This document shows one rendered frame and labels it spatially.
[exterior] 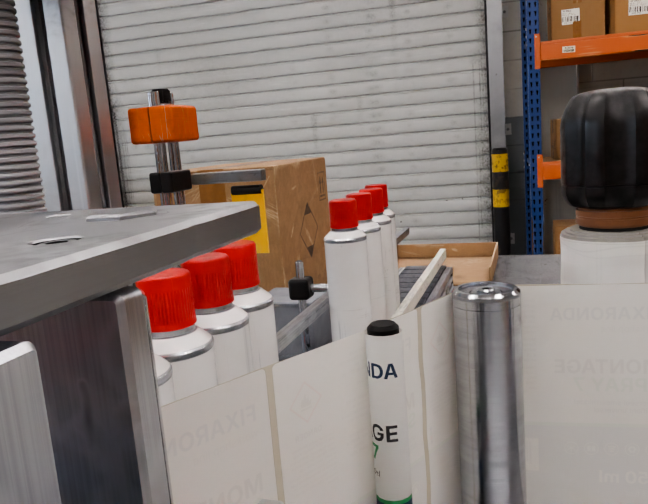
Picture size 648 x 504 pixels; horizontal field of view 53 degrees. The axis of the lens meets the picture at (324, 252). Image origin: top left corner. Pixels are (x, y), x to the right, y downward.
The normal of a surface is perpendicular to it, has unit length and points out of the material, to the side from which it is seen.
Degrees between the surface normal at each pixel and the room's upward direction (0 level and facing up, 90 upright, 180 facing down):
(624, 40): 90
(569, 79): 90
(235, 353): 90
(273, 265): 90
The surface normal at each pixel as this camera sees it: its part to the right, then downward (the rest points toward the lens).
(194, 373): 0.63, 0.08
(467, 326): -0.69, 0.18
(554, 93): -0.23, 0.18
